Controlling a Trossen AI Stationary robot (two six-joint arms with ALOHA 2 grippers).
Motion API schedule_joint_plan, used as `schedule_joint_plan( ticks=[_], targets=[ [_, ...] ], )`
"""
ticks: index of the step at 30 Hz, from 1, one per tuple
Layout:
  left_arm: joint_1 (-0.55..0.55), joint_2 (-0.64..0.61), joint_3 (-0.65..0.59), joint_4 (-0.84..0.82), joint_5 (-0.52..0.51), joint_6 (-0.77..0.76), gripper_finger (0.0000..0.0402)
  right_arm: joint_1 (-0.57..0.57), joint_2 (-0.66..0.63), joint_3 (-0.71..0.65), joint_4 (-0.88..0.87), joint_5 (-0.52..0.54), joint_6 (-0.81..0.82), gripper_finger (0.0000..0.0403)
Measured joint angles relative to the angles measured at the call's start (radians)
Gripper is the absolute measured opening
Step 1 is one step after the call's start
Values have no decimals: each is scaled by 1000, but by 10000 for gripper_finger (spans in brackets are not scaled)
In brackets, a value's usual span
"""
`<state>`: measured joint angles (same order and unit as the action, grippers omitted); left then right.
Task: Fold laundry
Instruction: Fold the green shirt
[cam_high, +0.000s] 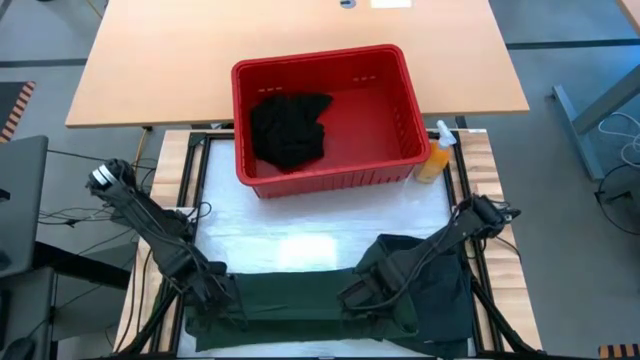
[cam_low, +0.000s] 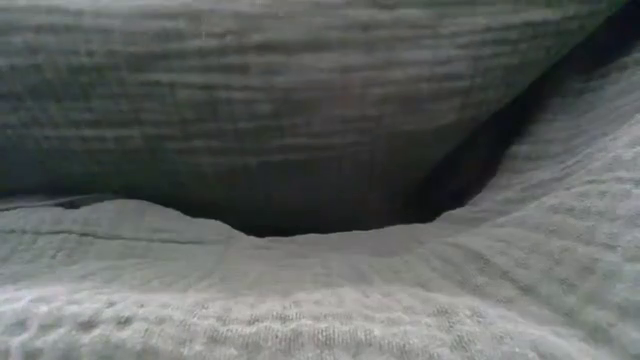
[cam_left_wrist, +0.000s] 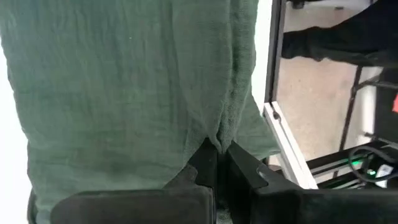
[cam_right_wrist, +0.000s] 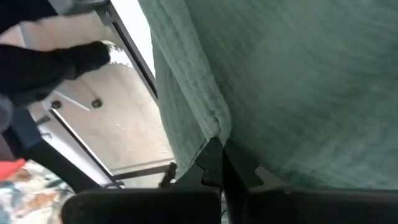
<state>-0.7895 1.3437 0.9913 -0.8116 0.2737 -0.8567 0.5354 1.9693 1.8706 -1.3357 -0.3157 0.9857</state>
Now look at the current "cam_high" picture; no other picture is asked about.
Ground black computer mouse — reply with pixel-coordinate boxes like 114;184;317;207
1;336;37;360

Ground dark blue denim jeans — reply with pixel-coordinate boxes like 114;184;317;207
414;247;476;360

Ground thin black floor cable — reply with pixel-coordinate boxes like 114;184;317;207
47;148;157;172

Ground red plastic laundry bin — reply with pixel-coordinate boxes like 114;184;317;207
230;43;433;200

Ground orange spray bottle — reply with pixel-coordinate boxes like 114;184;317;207
413;119;458;185

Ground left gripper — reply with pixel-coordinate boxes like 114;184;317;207
187;272;249;335

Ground light wooden desk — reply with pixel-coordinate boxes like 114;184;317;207
64;0;531;129

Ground white floor cable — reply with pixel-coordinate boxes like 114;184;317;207
597;111;640;169

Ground yellow floor cable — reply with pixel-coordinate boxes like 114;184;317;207
131;126;152;171

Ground black aluminium table frame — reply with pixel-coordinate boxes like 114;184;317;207
114;128;544;360

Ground grey metal desk leg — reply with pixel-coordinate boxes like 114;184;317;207
551;64;640;181

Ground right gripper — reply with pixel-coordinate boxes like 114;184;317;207
338;259;401;314

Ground black orange striped mat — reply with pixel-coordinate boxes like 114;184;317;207
598;343;640;360
0;81;37;144

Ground black knit garment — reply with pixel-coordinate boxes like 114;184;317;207
248;91;335;174

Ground green polo shirt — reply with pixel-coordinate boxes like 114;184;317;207
183;233;422;354

